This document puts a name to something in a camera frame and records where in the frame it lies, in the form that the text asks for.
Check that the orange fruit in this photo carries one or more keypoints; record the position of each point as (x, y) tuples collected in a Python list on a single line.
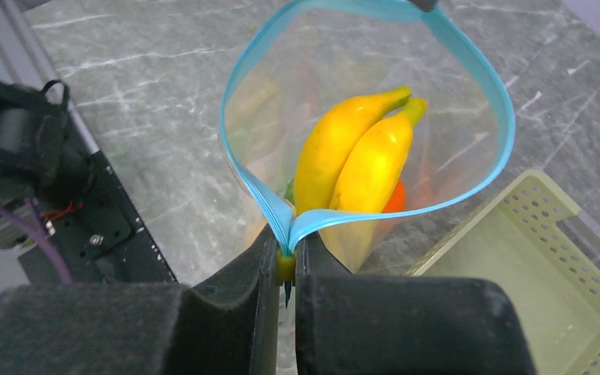
[(397, 201)]

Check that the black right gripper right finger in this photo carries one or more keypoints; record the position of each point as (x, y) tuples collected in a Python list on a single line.
[(373, 324)]

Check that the yellow banana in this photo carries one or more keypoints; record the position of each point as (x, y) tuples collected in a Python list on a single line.
[(355, 154)]

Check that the black mounting rail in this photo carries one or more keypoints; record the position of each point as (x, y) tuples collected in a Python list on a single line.
[(91, 223)]

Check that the pale green perforated basket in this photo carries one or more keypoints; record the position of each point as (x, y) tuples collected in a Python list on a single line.
[(531, 241)]

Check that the clear zip top bag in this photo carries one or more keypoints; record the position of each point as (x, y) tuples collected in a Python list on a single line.
[(311, 55)]

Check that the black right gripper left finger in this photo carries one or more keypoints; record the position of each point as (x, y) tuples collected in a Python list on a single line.
[(226, 324)]

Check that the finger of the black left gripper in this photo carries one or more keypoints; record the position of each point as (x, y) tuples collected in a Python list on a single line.
[(424, 4)]

